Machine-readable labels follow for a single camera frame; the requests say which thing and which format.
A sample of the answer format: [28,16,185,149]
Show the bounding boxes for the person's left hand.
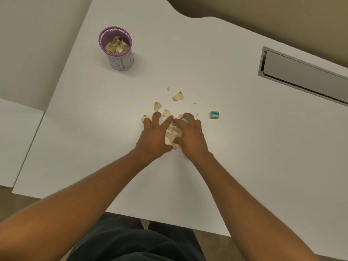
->
[134,111,175,161]

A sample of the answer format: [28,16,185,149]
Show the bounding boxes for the person's right hand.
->
[173,113,213,162]

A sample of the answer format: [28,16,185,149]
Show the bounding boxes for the pile of beige paper scraps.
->
[140,87,200,161]

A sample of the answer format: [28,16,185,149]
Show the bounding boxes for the person's left forearm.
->
[0,149,163,261]

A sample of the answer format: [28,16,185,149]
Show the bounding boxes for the person's right forearm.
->
[187,153,322,261]

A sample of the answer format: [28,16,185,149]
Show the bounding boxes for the purple mesh cup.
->
[98,26,135,72]

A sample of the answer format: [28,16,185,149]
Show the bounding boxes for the beige paper scraps in cup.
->
[105,36,130,55]

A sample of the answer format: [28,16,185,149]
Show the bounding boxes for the person's dark clothing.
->
[66,213,208,261]

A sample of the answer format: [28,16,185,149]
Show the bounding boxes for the silver cable tray cover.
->
[257,46,348,107]

